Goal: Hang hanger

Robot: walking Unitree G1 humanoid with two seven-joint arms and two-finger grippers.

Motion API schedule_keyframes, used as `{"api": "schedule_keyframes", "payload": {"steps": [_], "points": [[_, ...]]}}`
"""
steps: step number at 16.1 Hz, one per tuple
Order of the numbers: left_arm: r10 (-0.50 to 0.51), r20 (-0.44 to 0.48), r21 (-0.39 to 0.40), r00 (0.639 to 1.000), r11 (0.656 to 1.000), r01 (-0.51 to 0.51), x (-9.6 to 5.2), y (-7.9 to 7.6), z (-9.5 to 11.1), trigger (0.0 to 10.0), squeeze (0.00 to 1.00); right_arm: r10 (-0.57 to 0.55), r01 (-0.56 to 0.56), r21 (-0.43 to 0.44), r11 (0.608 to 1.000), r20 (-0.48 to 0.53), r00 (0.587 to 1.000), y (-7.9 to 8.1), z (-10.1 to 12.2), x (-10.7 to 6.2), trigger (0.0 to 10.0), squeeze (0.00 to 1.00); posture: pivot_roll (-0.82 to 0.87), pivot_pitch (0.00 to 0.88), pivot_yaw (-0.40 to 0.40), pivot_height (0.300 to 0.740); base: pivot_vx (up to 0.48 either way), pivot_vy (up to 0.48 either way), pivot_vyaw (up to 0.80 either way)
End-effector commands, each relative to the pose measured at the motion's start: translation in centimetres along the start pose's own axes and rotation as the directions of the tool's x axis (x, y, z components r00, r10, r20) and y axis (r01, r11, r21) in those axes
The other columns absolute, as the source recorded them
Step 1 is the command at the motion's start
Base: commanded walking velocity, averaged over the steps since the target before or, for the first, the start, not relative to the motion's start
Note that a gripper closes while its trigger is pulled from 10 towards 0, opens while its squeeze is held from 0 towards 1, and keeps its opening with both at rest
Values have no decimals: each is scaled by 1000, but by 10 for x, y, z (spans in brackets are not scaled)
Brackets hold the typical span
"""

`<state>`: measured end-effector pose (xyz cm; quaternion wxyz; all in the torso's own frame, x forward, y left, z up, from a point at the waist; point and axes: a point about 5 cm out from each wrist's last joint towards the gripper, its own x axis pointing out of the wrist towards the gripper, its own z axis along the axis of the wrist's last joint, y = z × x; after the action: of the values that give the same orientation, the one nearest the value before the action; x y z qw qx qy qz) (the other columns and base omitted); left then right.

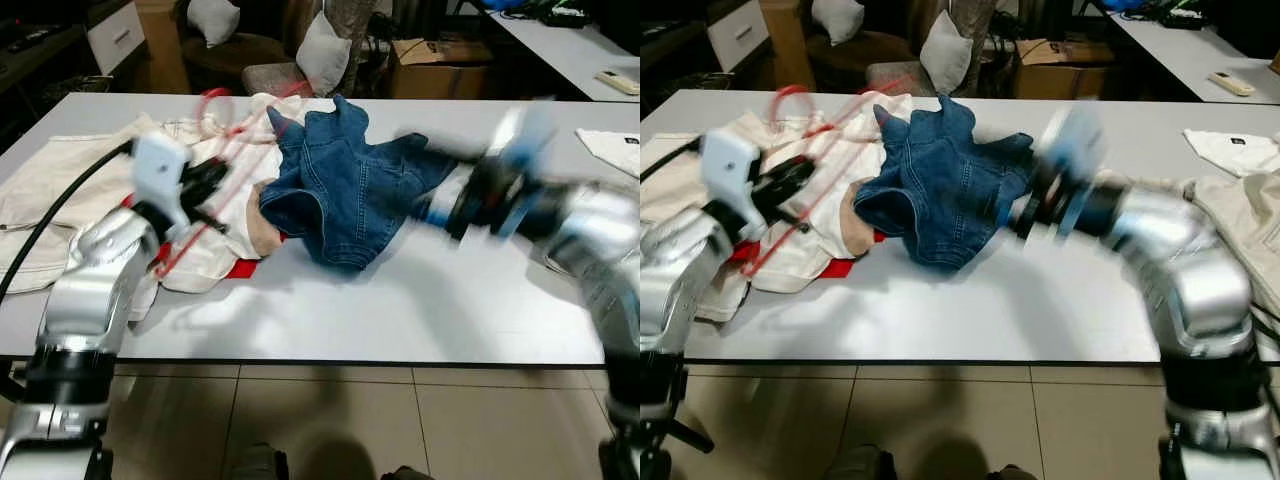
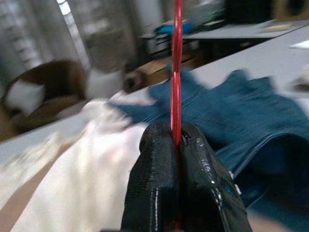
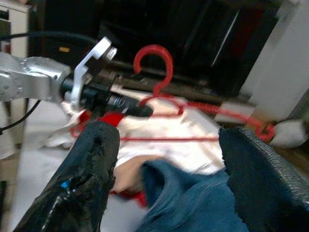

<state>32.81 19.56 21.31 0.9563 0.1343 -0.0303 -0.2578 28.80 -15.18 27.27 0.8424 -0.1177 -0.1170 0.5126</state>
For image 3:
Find red garment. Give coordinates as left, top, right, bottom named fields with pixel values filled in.
left=78, top=110, right=149, bottom=208

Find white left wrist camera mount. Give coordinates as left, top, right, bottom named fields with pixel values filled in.
left=70, top=36, right=118, bottom=109

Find red plastic hanger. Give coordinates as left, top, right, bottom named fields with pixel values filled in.
left=70, top=44, right=276, bottom=143

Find white garment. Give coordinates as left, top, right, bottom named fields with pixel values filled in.
left=43, top=89, right=309, bottom=176

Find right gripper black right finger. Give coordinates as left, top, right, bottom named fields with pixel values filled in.
left=218, top=127, right=309, bottom=232

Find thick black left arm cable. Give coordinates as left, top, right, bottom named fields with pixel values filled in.
left=0, top=31, right=97, bottom=48

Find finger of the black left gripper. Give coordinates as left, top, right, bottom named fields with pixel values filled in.
left=123, top=97, right=155, bottom=118
left=90, top=108, right=104, bottom=123

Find blue denim jeans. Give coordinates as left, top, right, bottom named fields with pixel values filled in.
left=135, top=159, right=249, bottom=232

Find black TV cabinet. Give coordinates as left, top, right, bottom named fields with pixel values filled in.
left=43, top=0, right=281, bottom=100

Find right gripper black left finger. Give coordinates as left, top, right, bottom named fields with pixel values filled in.
left=13, top=120, right=120, bottom=232

